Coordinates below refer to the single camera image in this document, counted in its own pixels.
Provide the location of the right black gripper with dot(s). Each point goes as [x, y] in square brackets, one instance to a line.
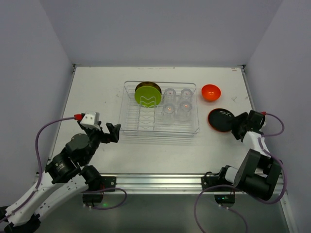
[240, 125]

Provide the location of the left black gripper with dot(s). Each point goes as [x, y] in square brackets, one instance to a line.
[104, 135]

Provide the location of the black plate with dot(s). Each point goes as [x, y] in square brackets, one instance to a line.
[219, 119]

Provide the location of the orange plate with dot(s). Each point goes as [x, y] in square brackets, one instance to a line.
[213, 129]

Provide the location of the green plate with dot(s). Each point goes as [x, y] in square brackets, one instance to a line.
[148, 96]

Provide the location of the orange bowl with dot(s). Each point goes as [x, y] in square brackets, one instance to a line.
[211, 92]

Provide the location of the olive brown plate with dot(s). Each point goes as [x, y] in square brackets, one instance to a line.
[147, 83]

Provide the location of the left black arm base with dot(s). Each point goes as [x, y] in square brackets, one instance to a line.
[93, 195]

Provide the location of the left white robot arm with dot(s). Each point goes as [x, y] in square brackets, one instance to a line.
[68, 174]

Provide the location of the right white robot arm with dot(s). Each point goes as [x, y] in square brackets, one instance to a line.
[259, 172]

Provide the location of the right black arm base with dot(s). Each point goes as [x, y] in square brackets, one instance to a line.
[213, 179]

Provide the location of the clear plastic rack tray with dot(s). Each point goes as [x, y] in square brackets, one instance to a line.
[126, 121]

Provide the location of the clear glass front left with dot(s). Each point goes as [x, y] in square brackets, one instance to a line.
[168, 113]

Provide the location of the clear glass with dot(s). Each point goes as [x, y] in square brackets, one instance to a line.
[168, 113]
[186, 95]
[169, 95]
[184, 111]

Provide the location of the clear glass back left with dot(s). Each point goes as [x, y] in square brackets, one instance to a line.
[169, 95]

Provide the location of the clear glass front right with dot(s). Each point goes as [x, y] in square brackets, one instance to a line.
[184, 111]

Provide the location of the clear glass back right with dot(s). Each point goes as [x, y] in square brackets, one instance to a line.
[186, 95]

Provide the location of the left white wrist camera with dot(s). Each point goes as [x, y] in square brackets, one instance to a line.
[90, 120]

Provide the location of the aluminium mounting rail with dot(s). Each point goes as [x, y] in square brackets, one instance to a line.
[131, 183]

